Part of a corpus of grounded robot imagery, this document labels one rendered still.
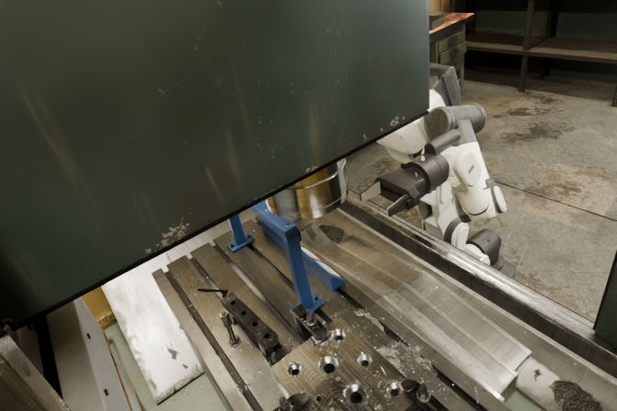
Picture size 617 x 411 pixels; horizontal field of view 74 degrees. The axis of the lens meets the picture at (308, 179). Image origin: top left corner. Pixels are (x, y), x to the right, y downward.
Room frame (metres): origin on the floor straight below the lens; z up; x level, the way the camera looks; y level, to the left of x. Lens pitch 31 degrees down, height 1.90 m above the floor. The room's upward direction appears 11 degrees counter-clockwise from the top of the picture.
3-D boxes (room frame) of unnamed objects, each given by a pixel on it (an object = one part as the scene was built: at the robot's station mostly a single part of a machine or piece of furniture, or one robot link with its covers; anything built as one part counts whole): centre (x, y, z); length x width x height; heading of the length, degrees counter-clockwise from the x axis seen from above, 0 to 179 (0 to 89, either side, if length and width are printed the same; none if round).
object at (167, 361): (1.21, 0.34, 0.75); 0.89 x 0.70 x 0.26; 121
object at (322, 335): (0.75, 0.07, 0.97); 0.13 x 0.03 x 0.15; 31
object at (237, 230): (1.27, 0.30, 1.05); 0.10 x 0.05 x 0.30; 121
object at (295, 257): (0.89, 0.08, 1.05); 0.10 x 0.05 x 0.30; 121
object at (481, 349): (1.02, -0.23, 0.70); 0.90 x 0.30 x 0.16; 31
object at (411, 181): (0.81, -0.24, 1.35); 0.13 x 0.12 x 0.10; 31
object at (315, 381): (0.58, 0.01, 0.97); 0.29 x 0.23 x 0.05; 31
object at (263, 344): (0.84, 0.25, 0.93); 0.26 x 0.05 x 0.06; 36
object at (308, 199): (0.64, 0.01, 1.54); 0.16 x 0.16 x 0.12
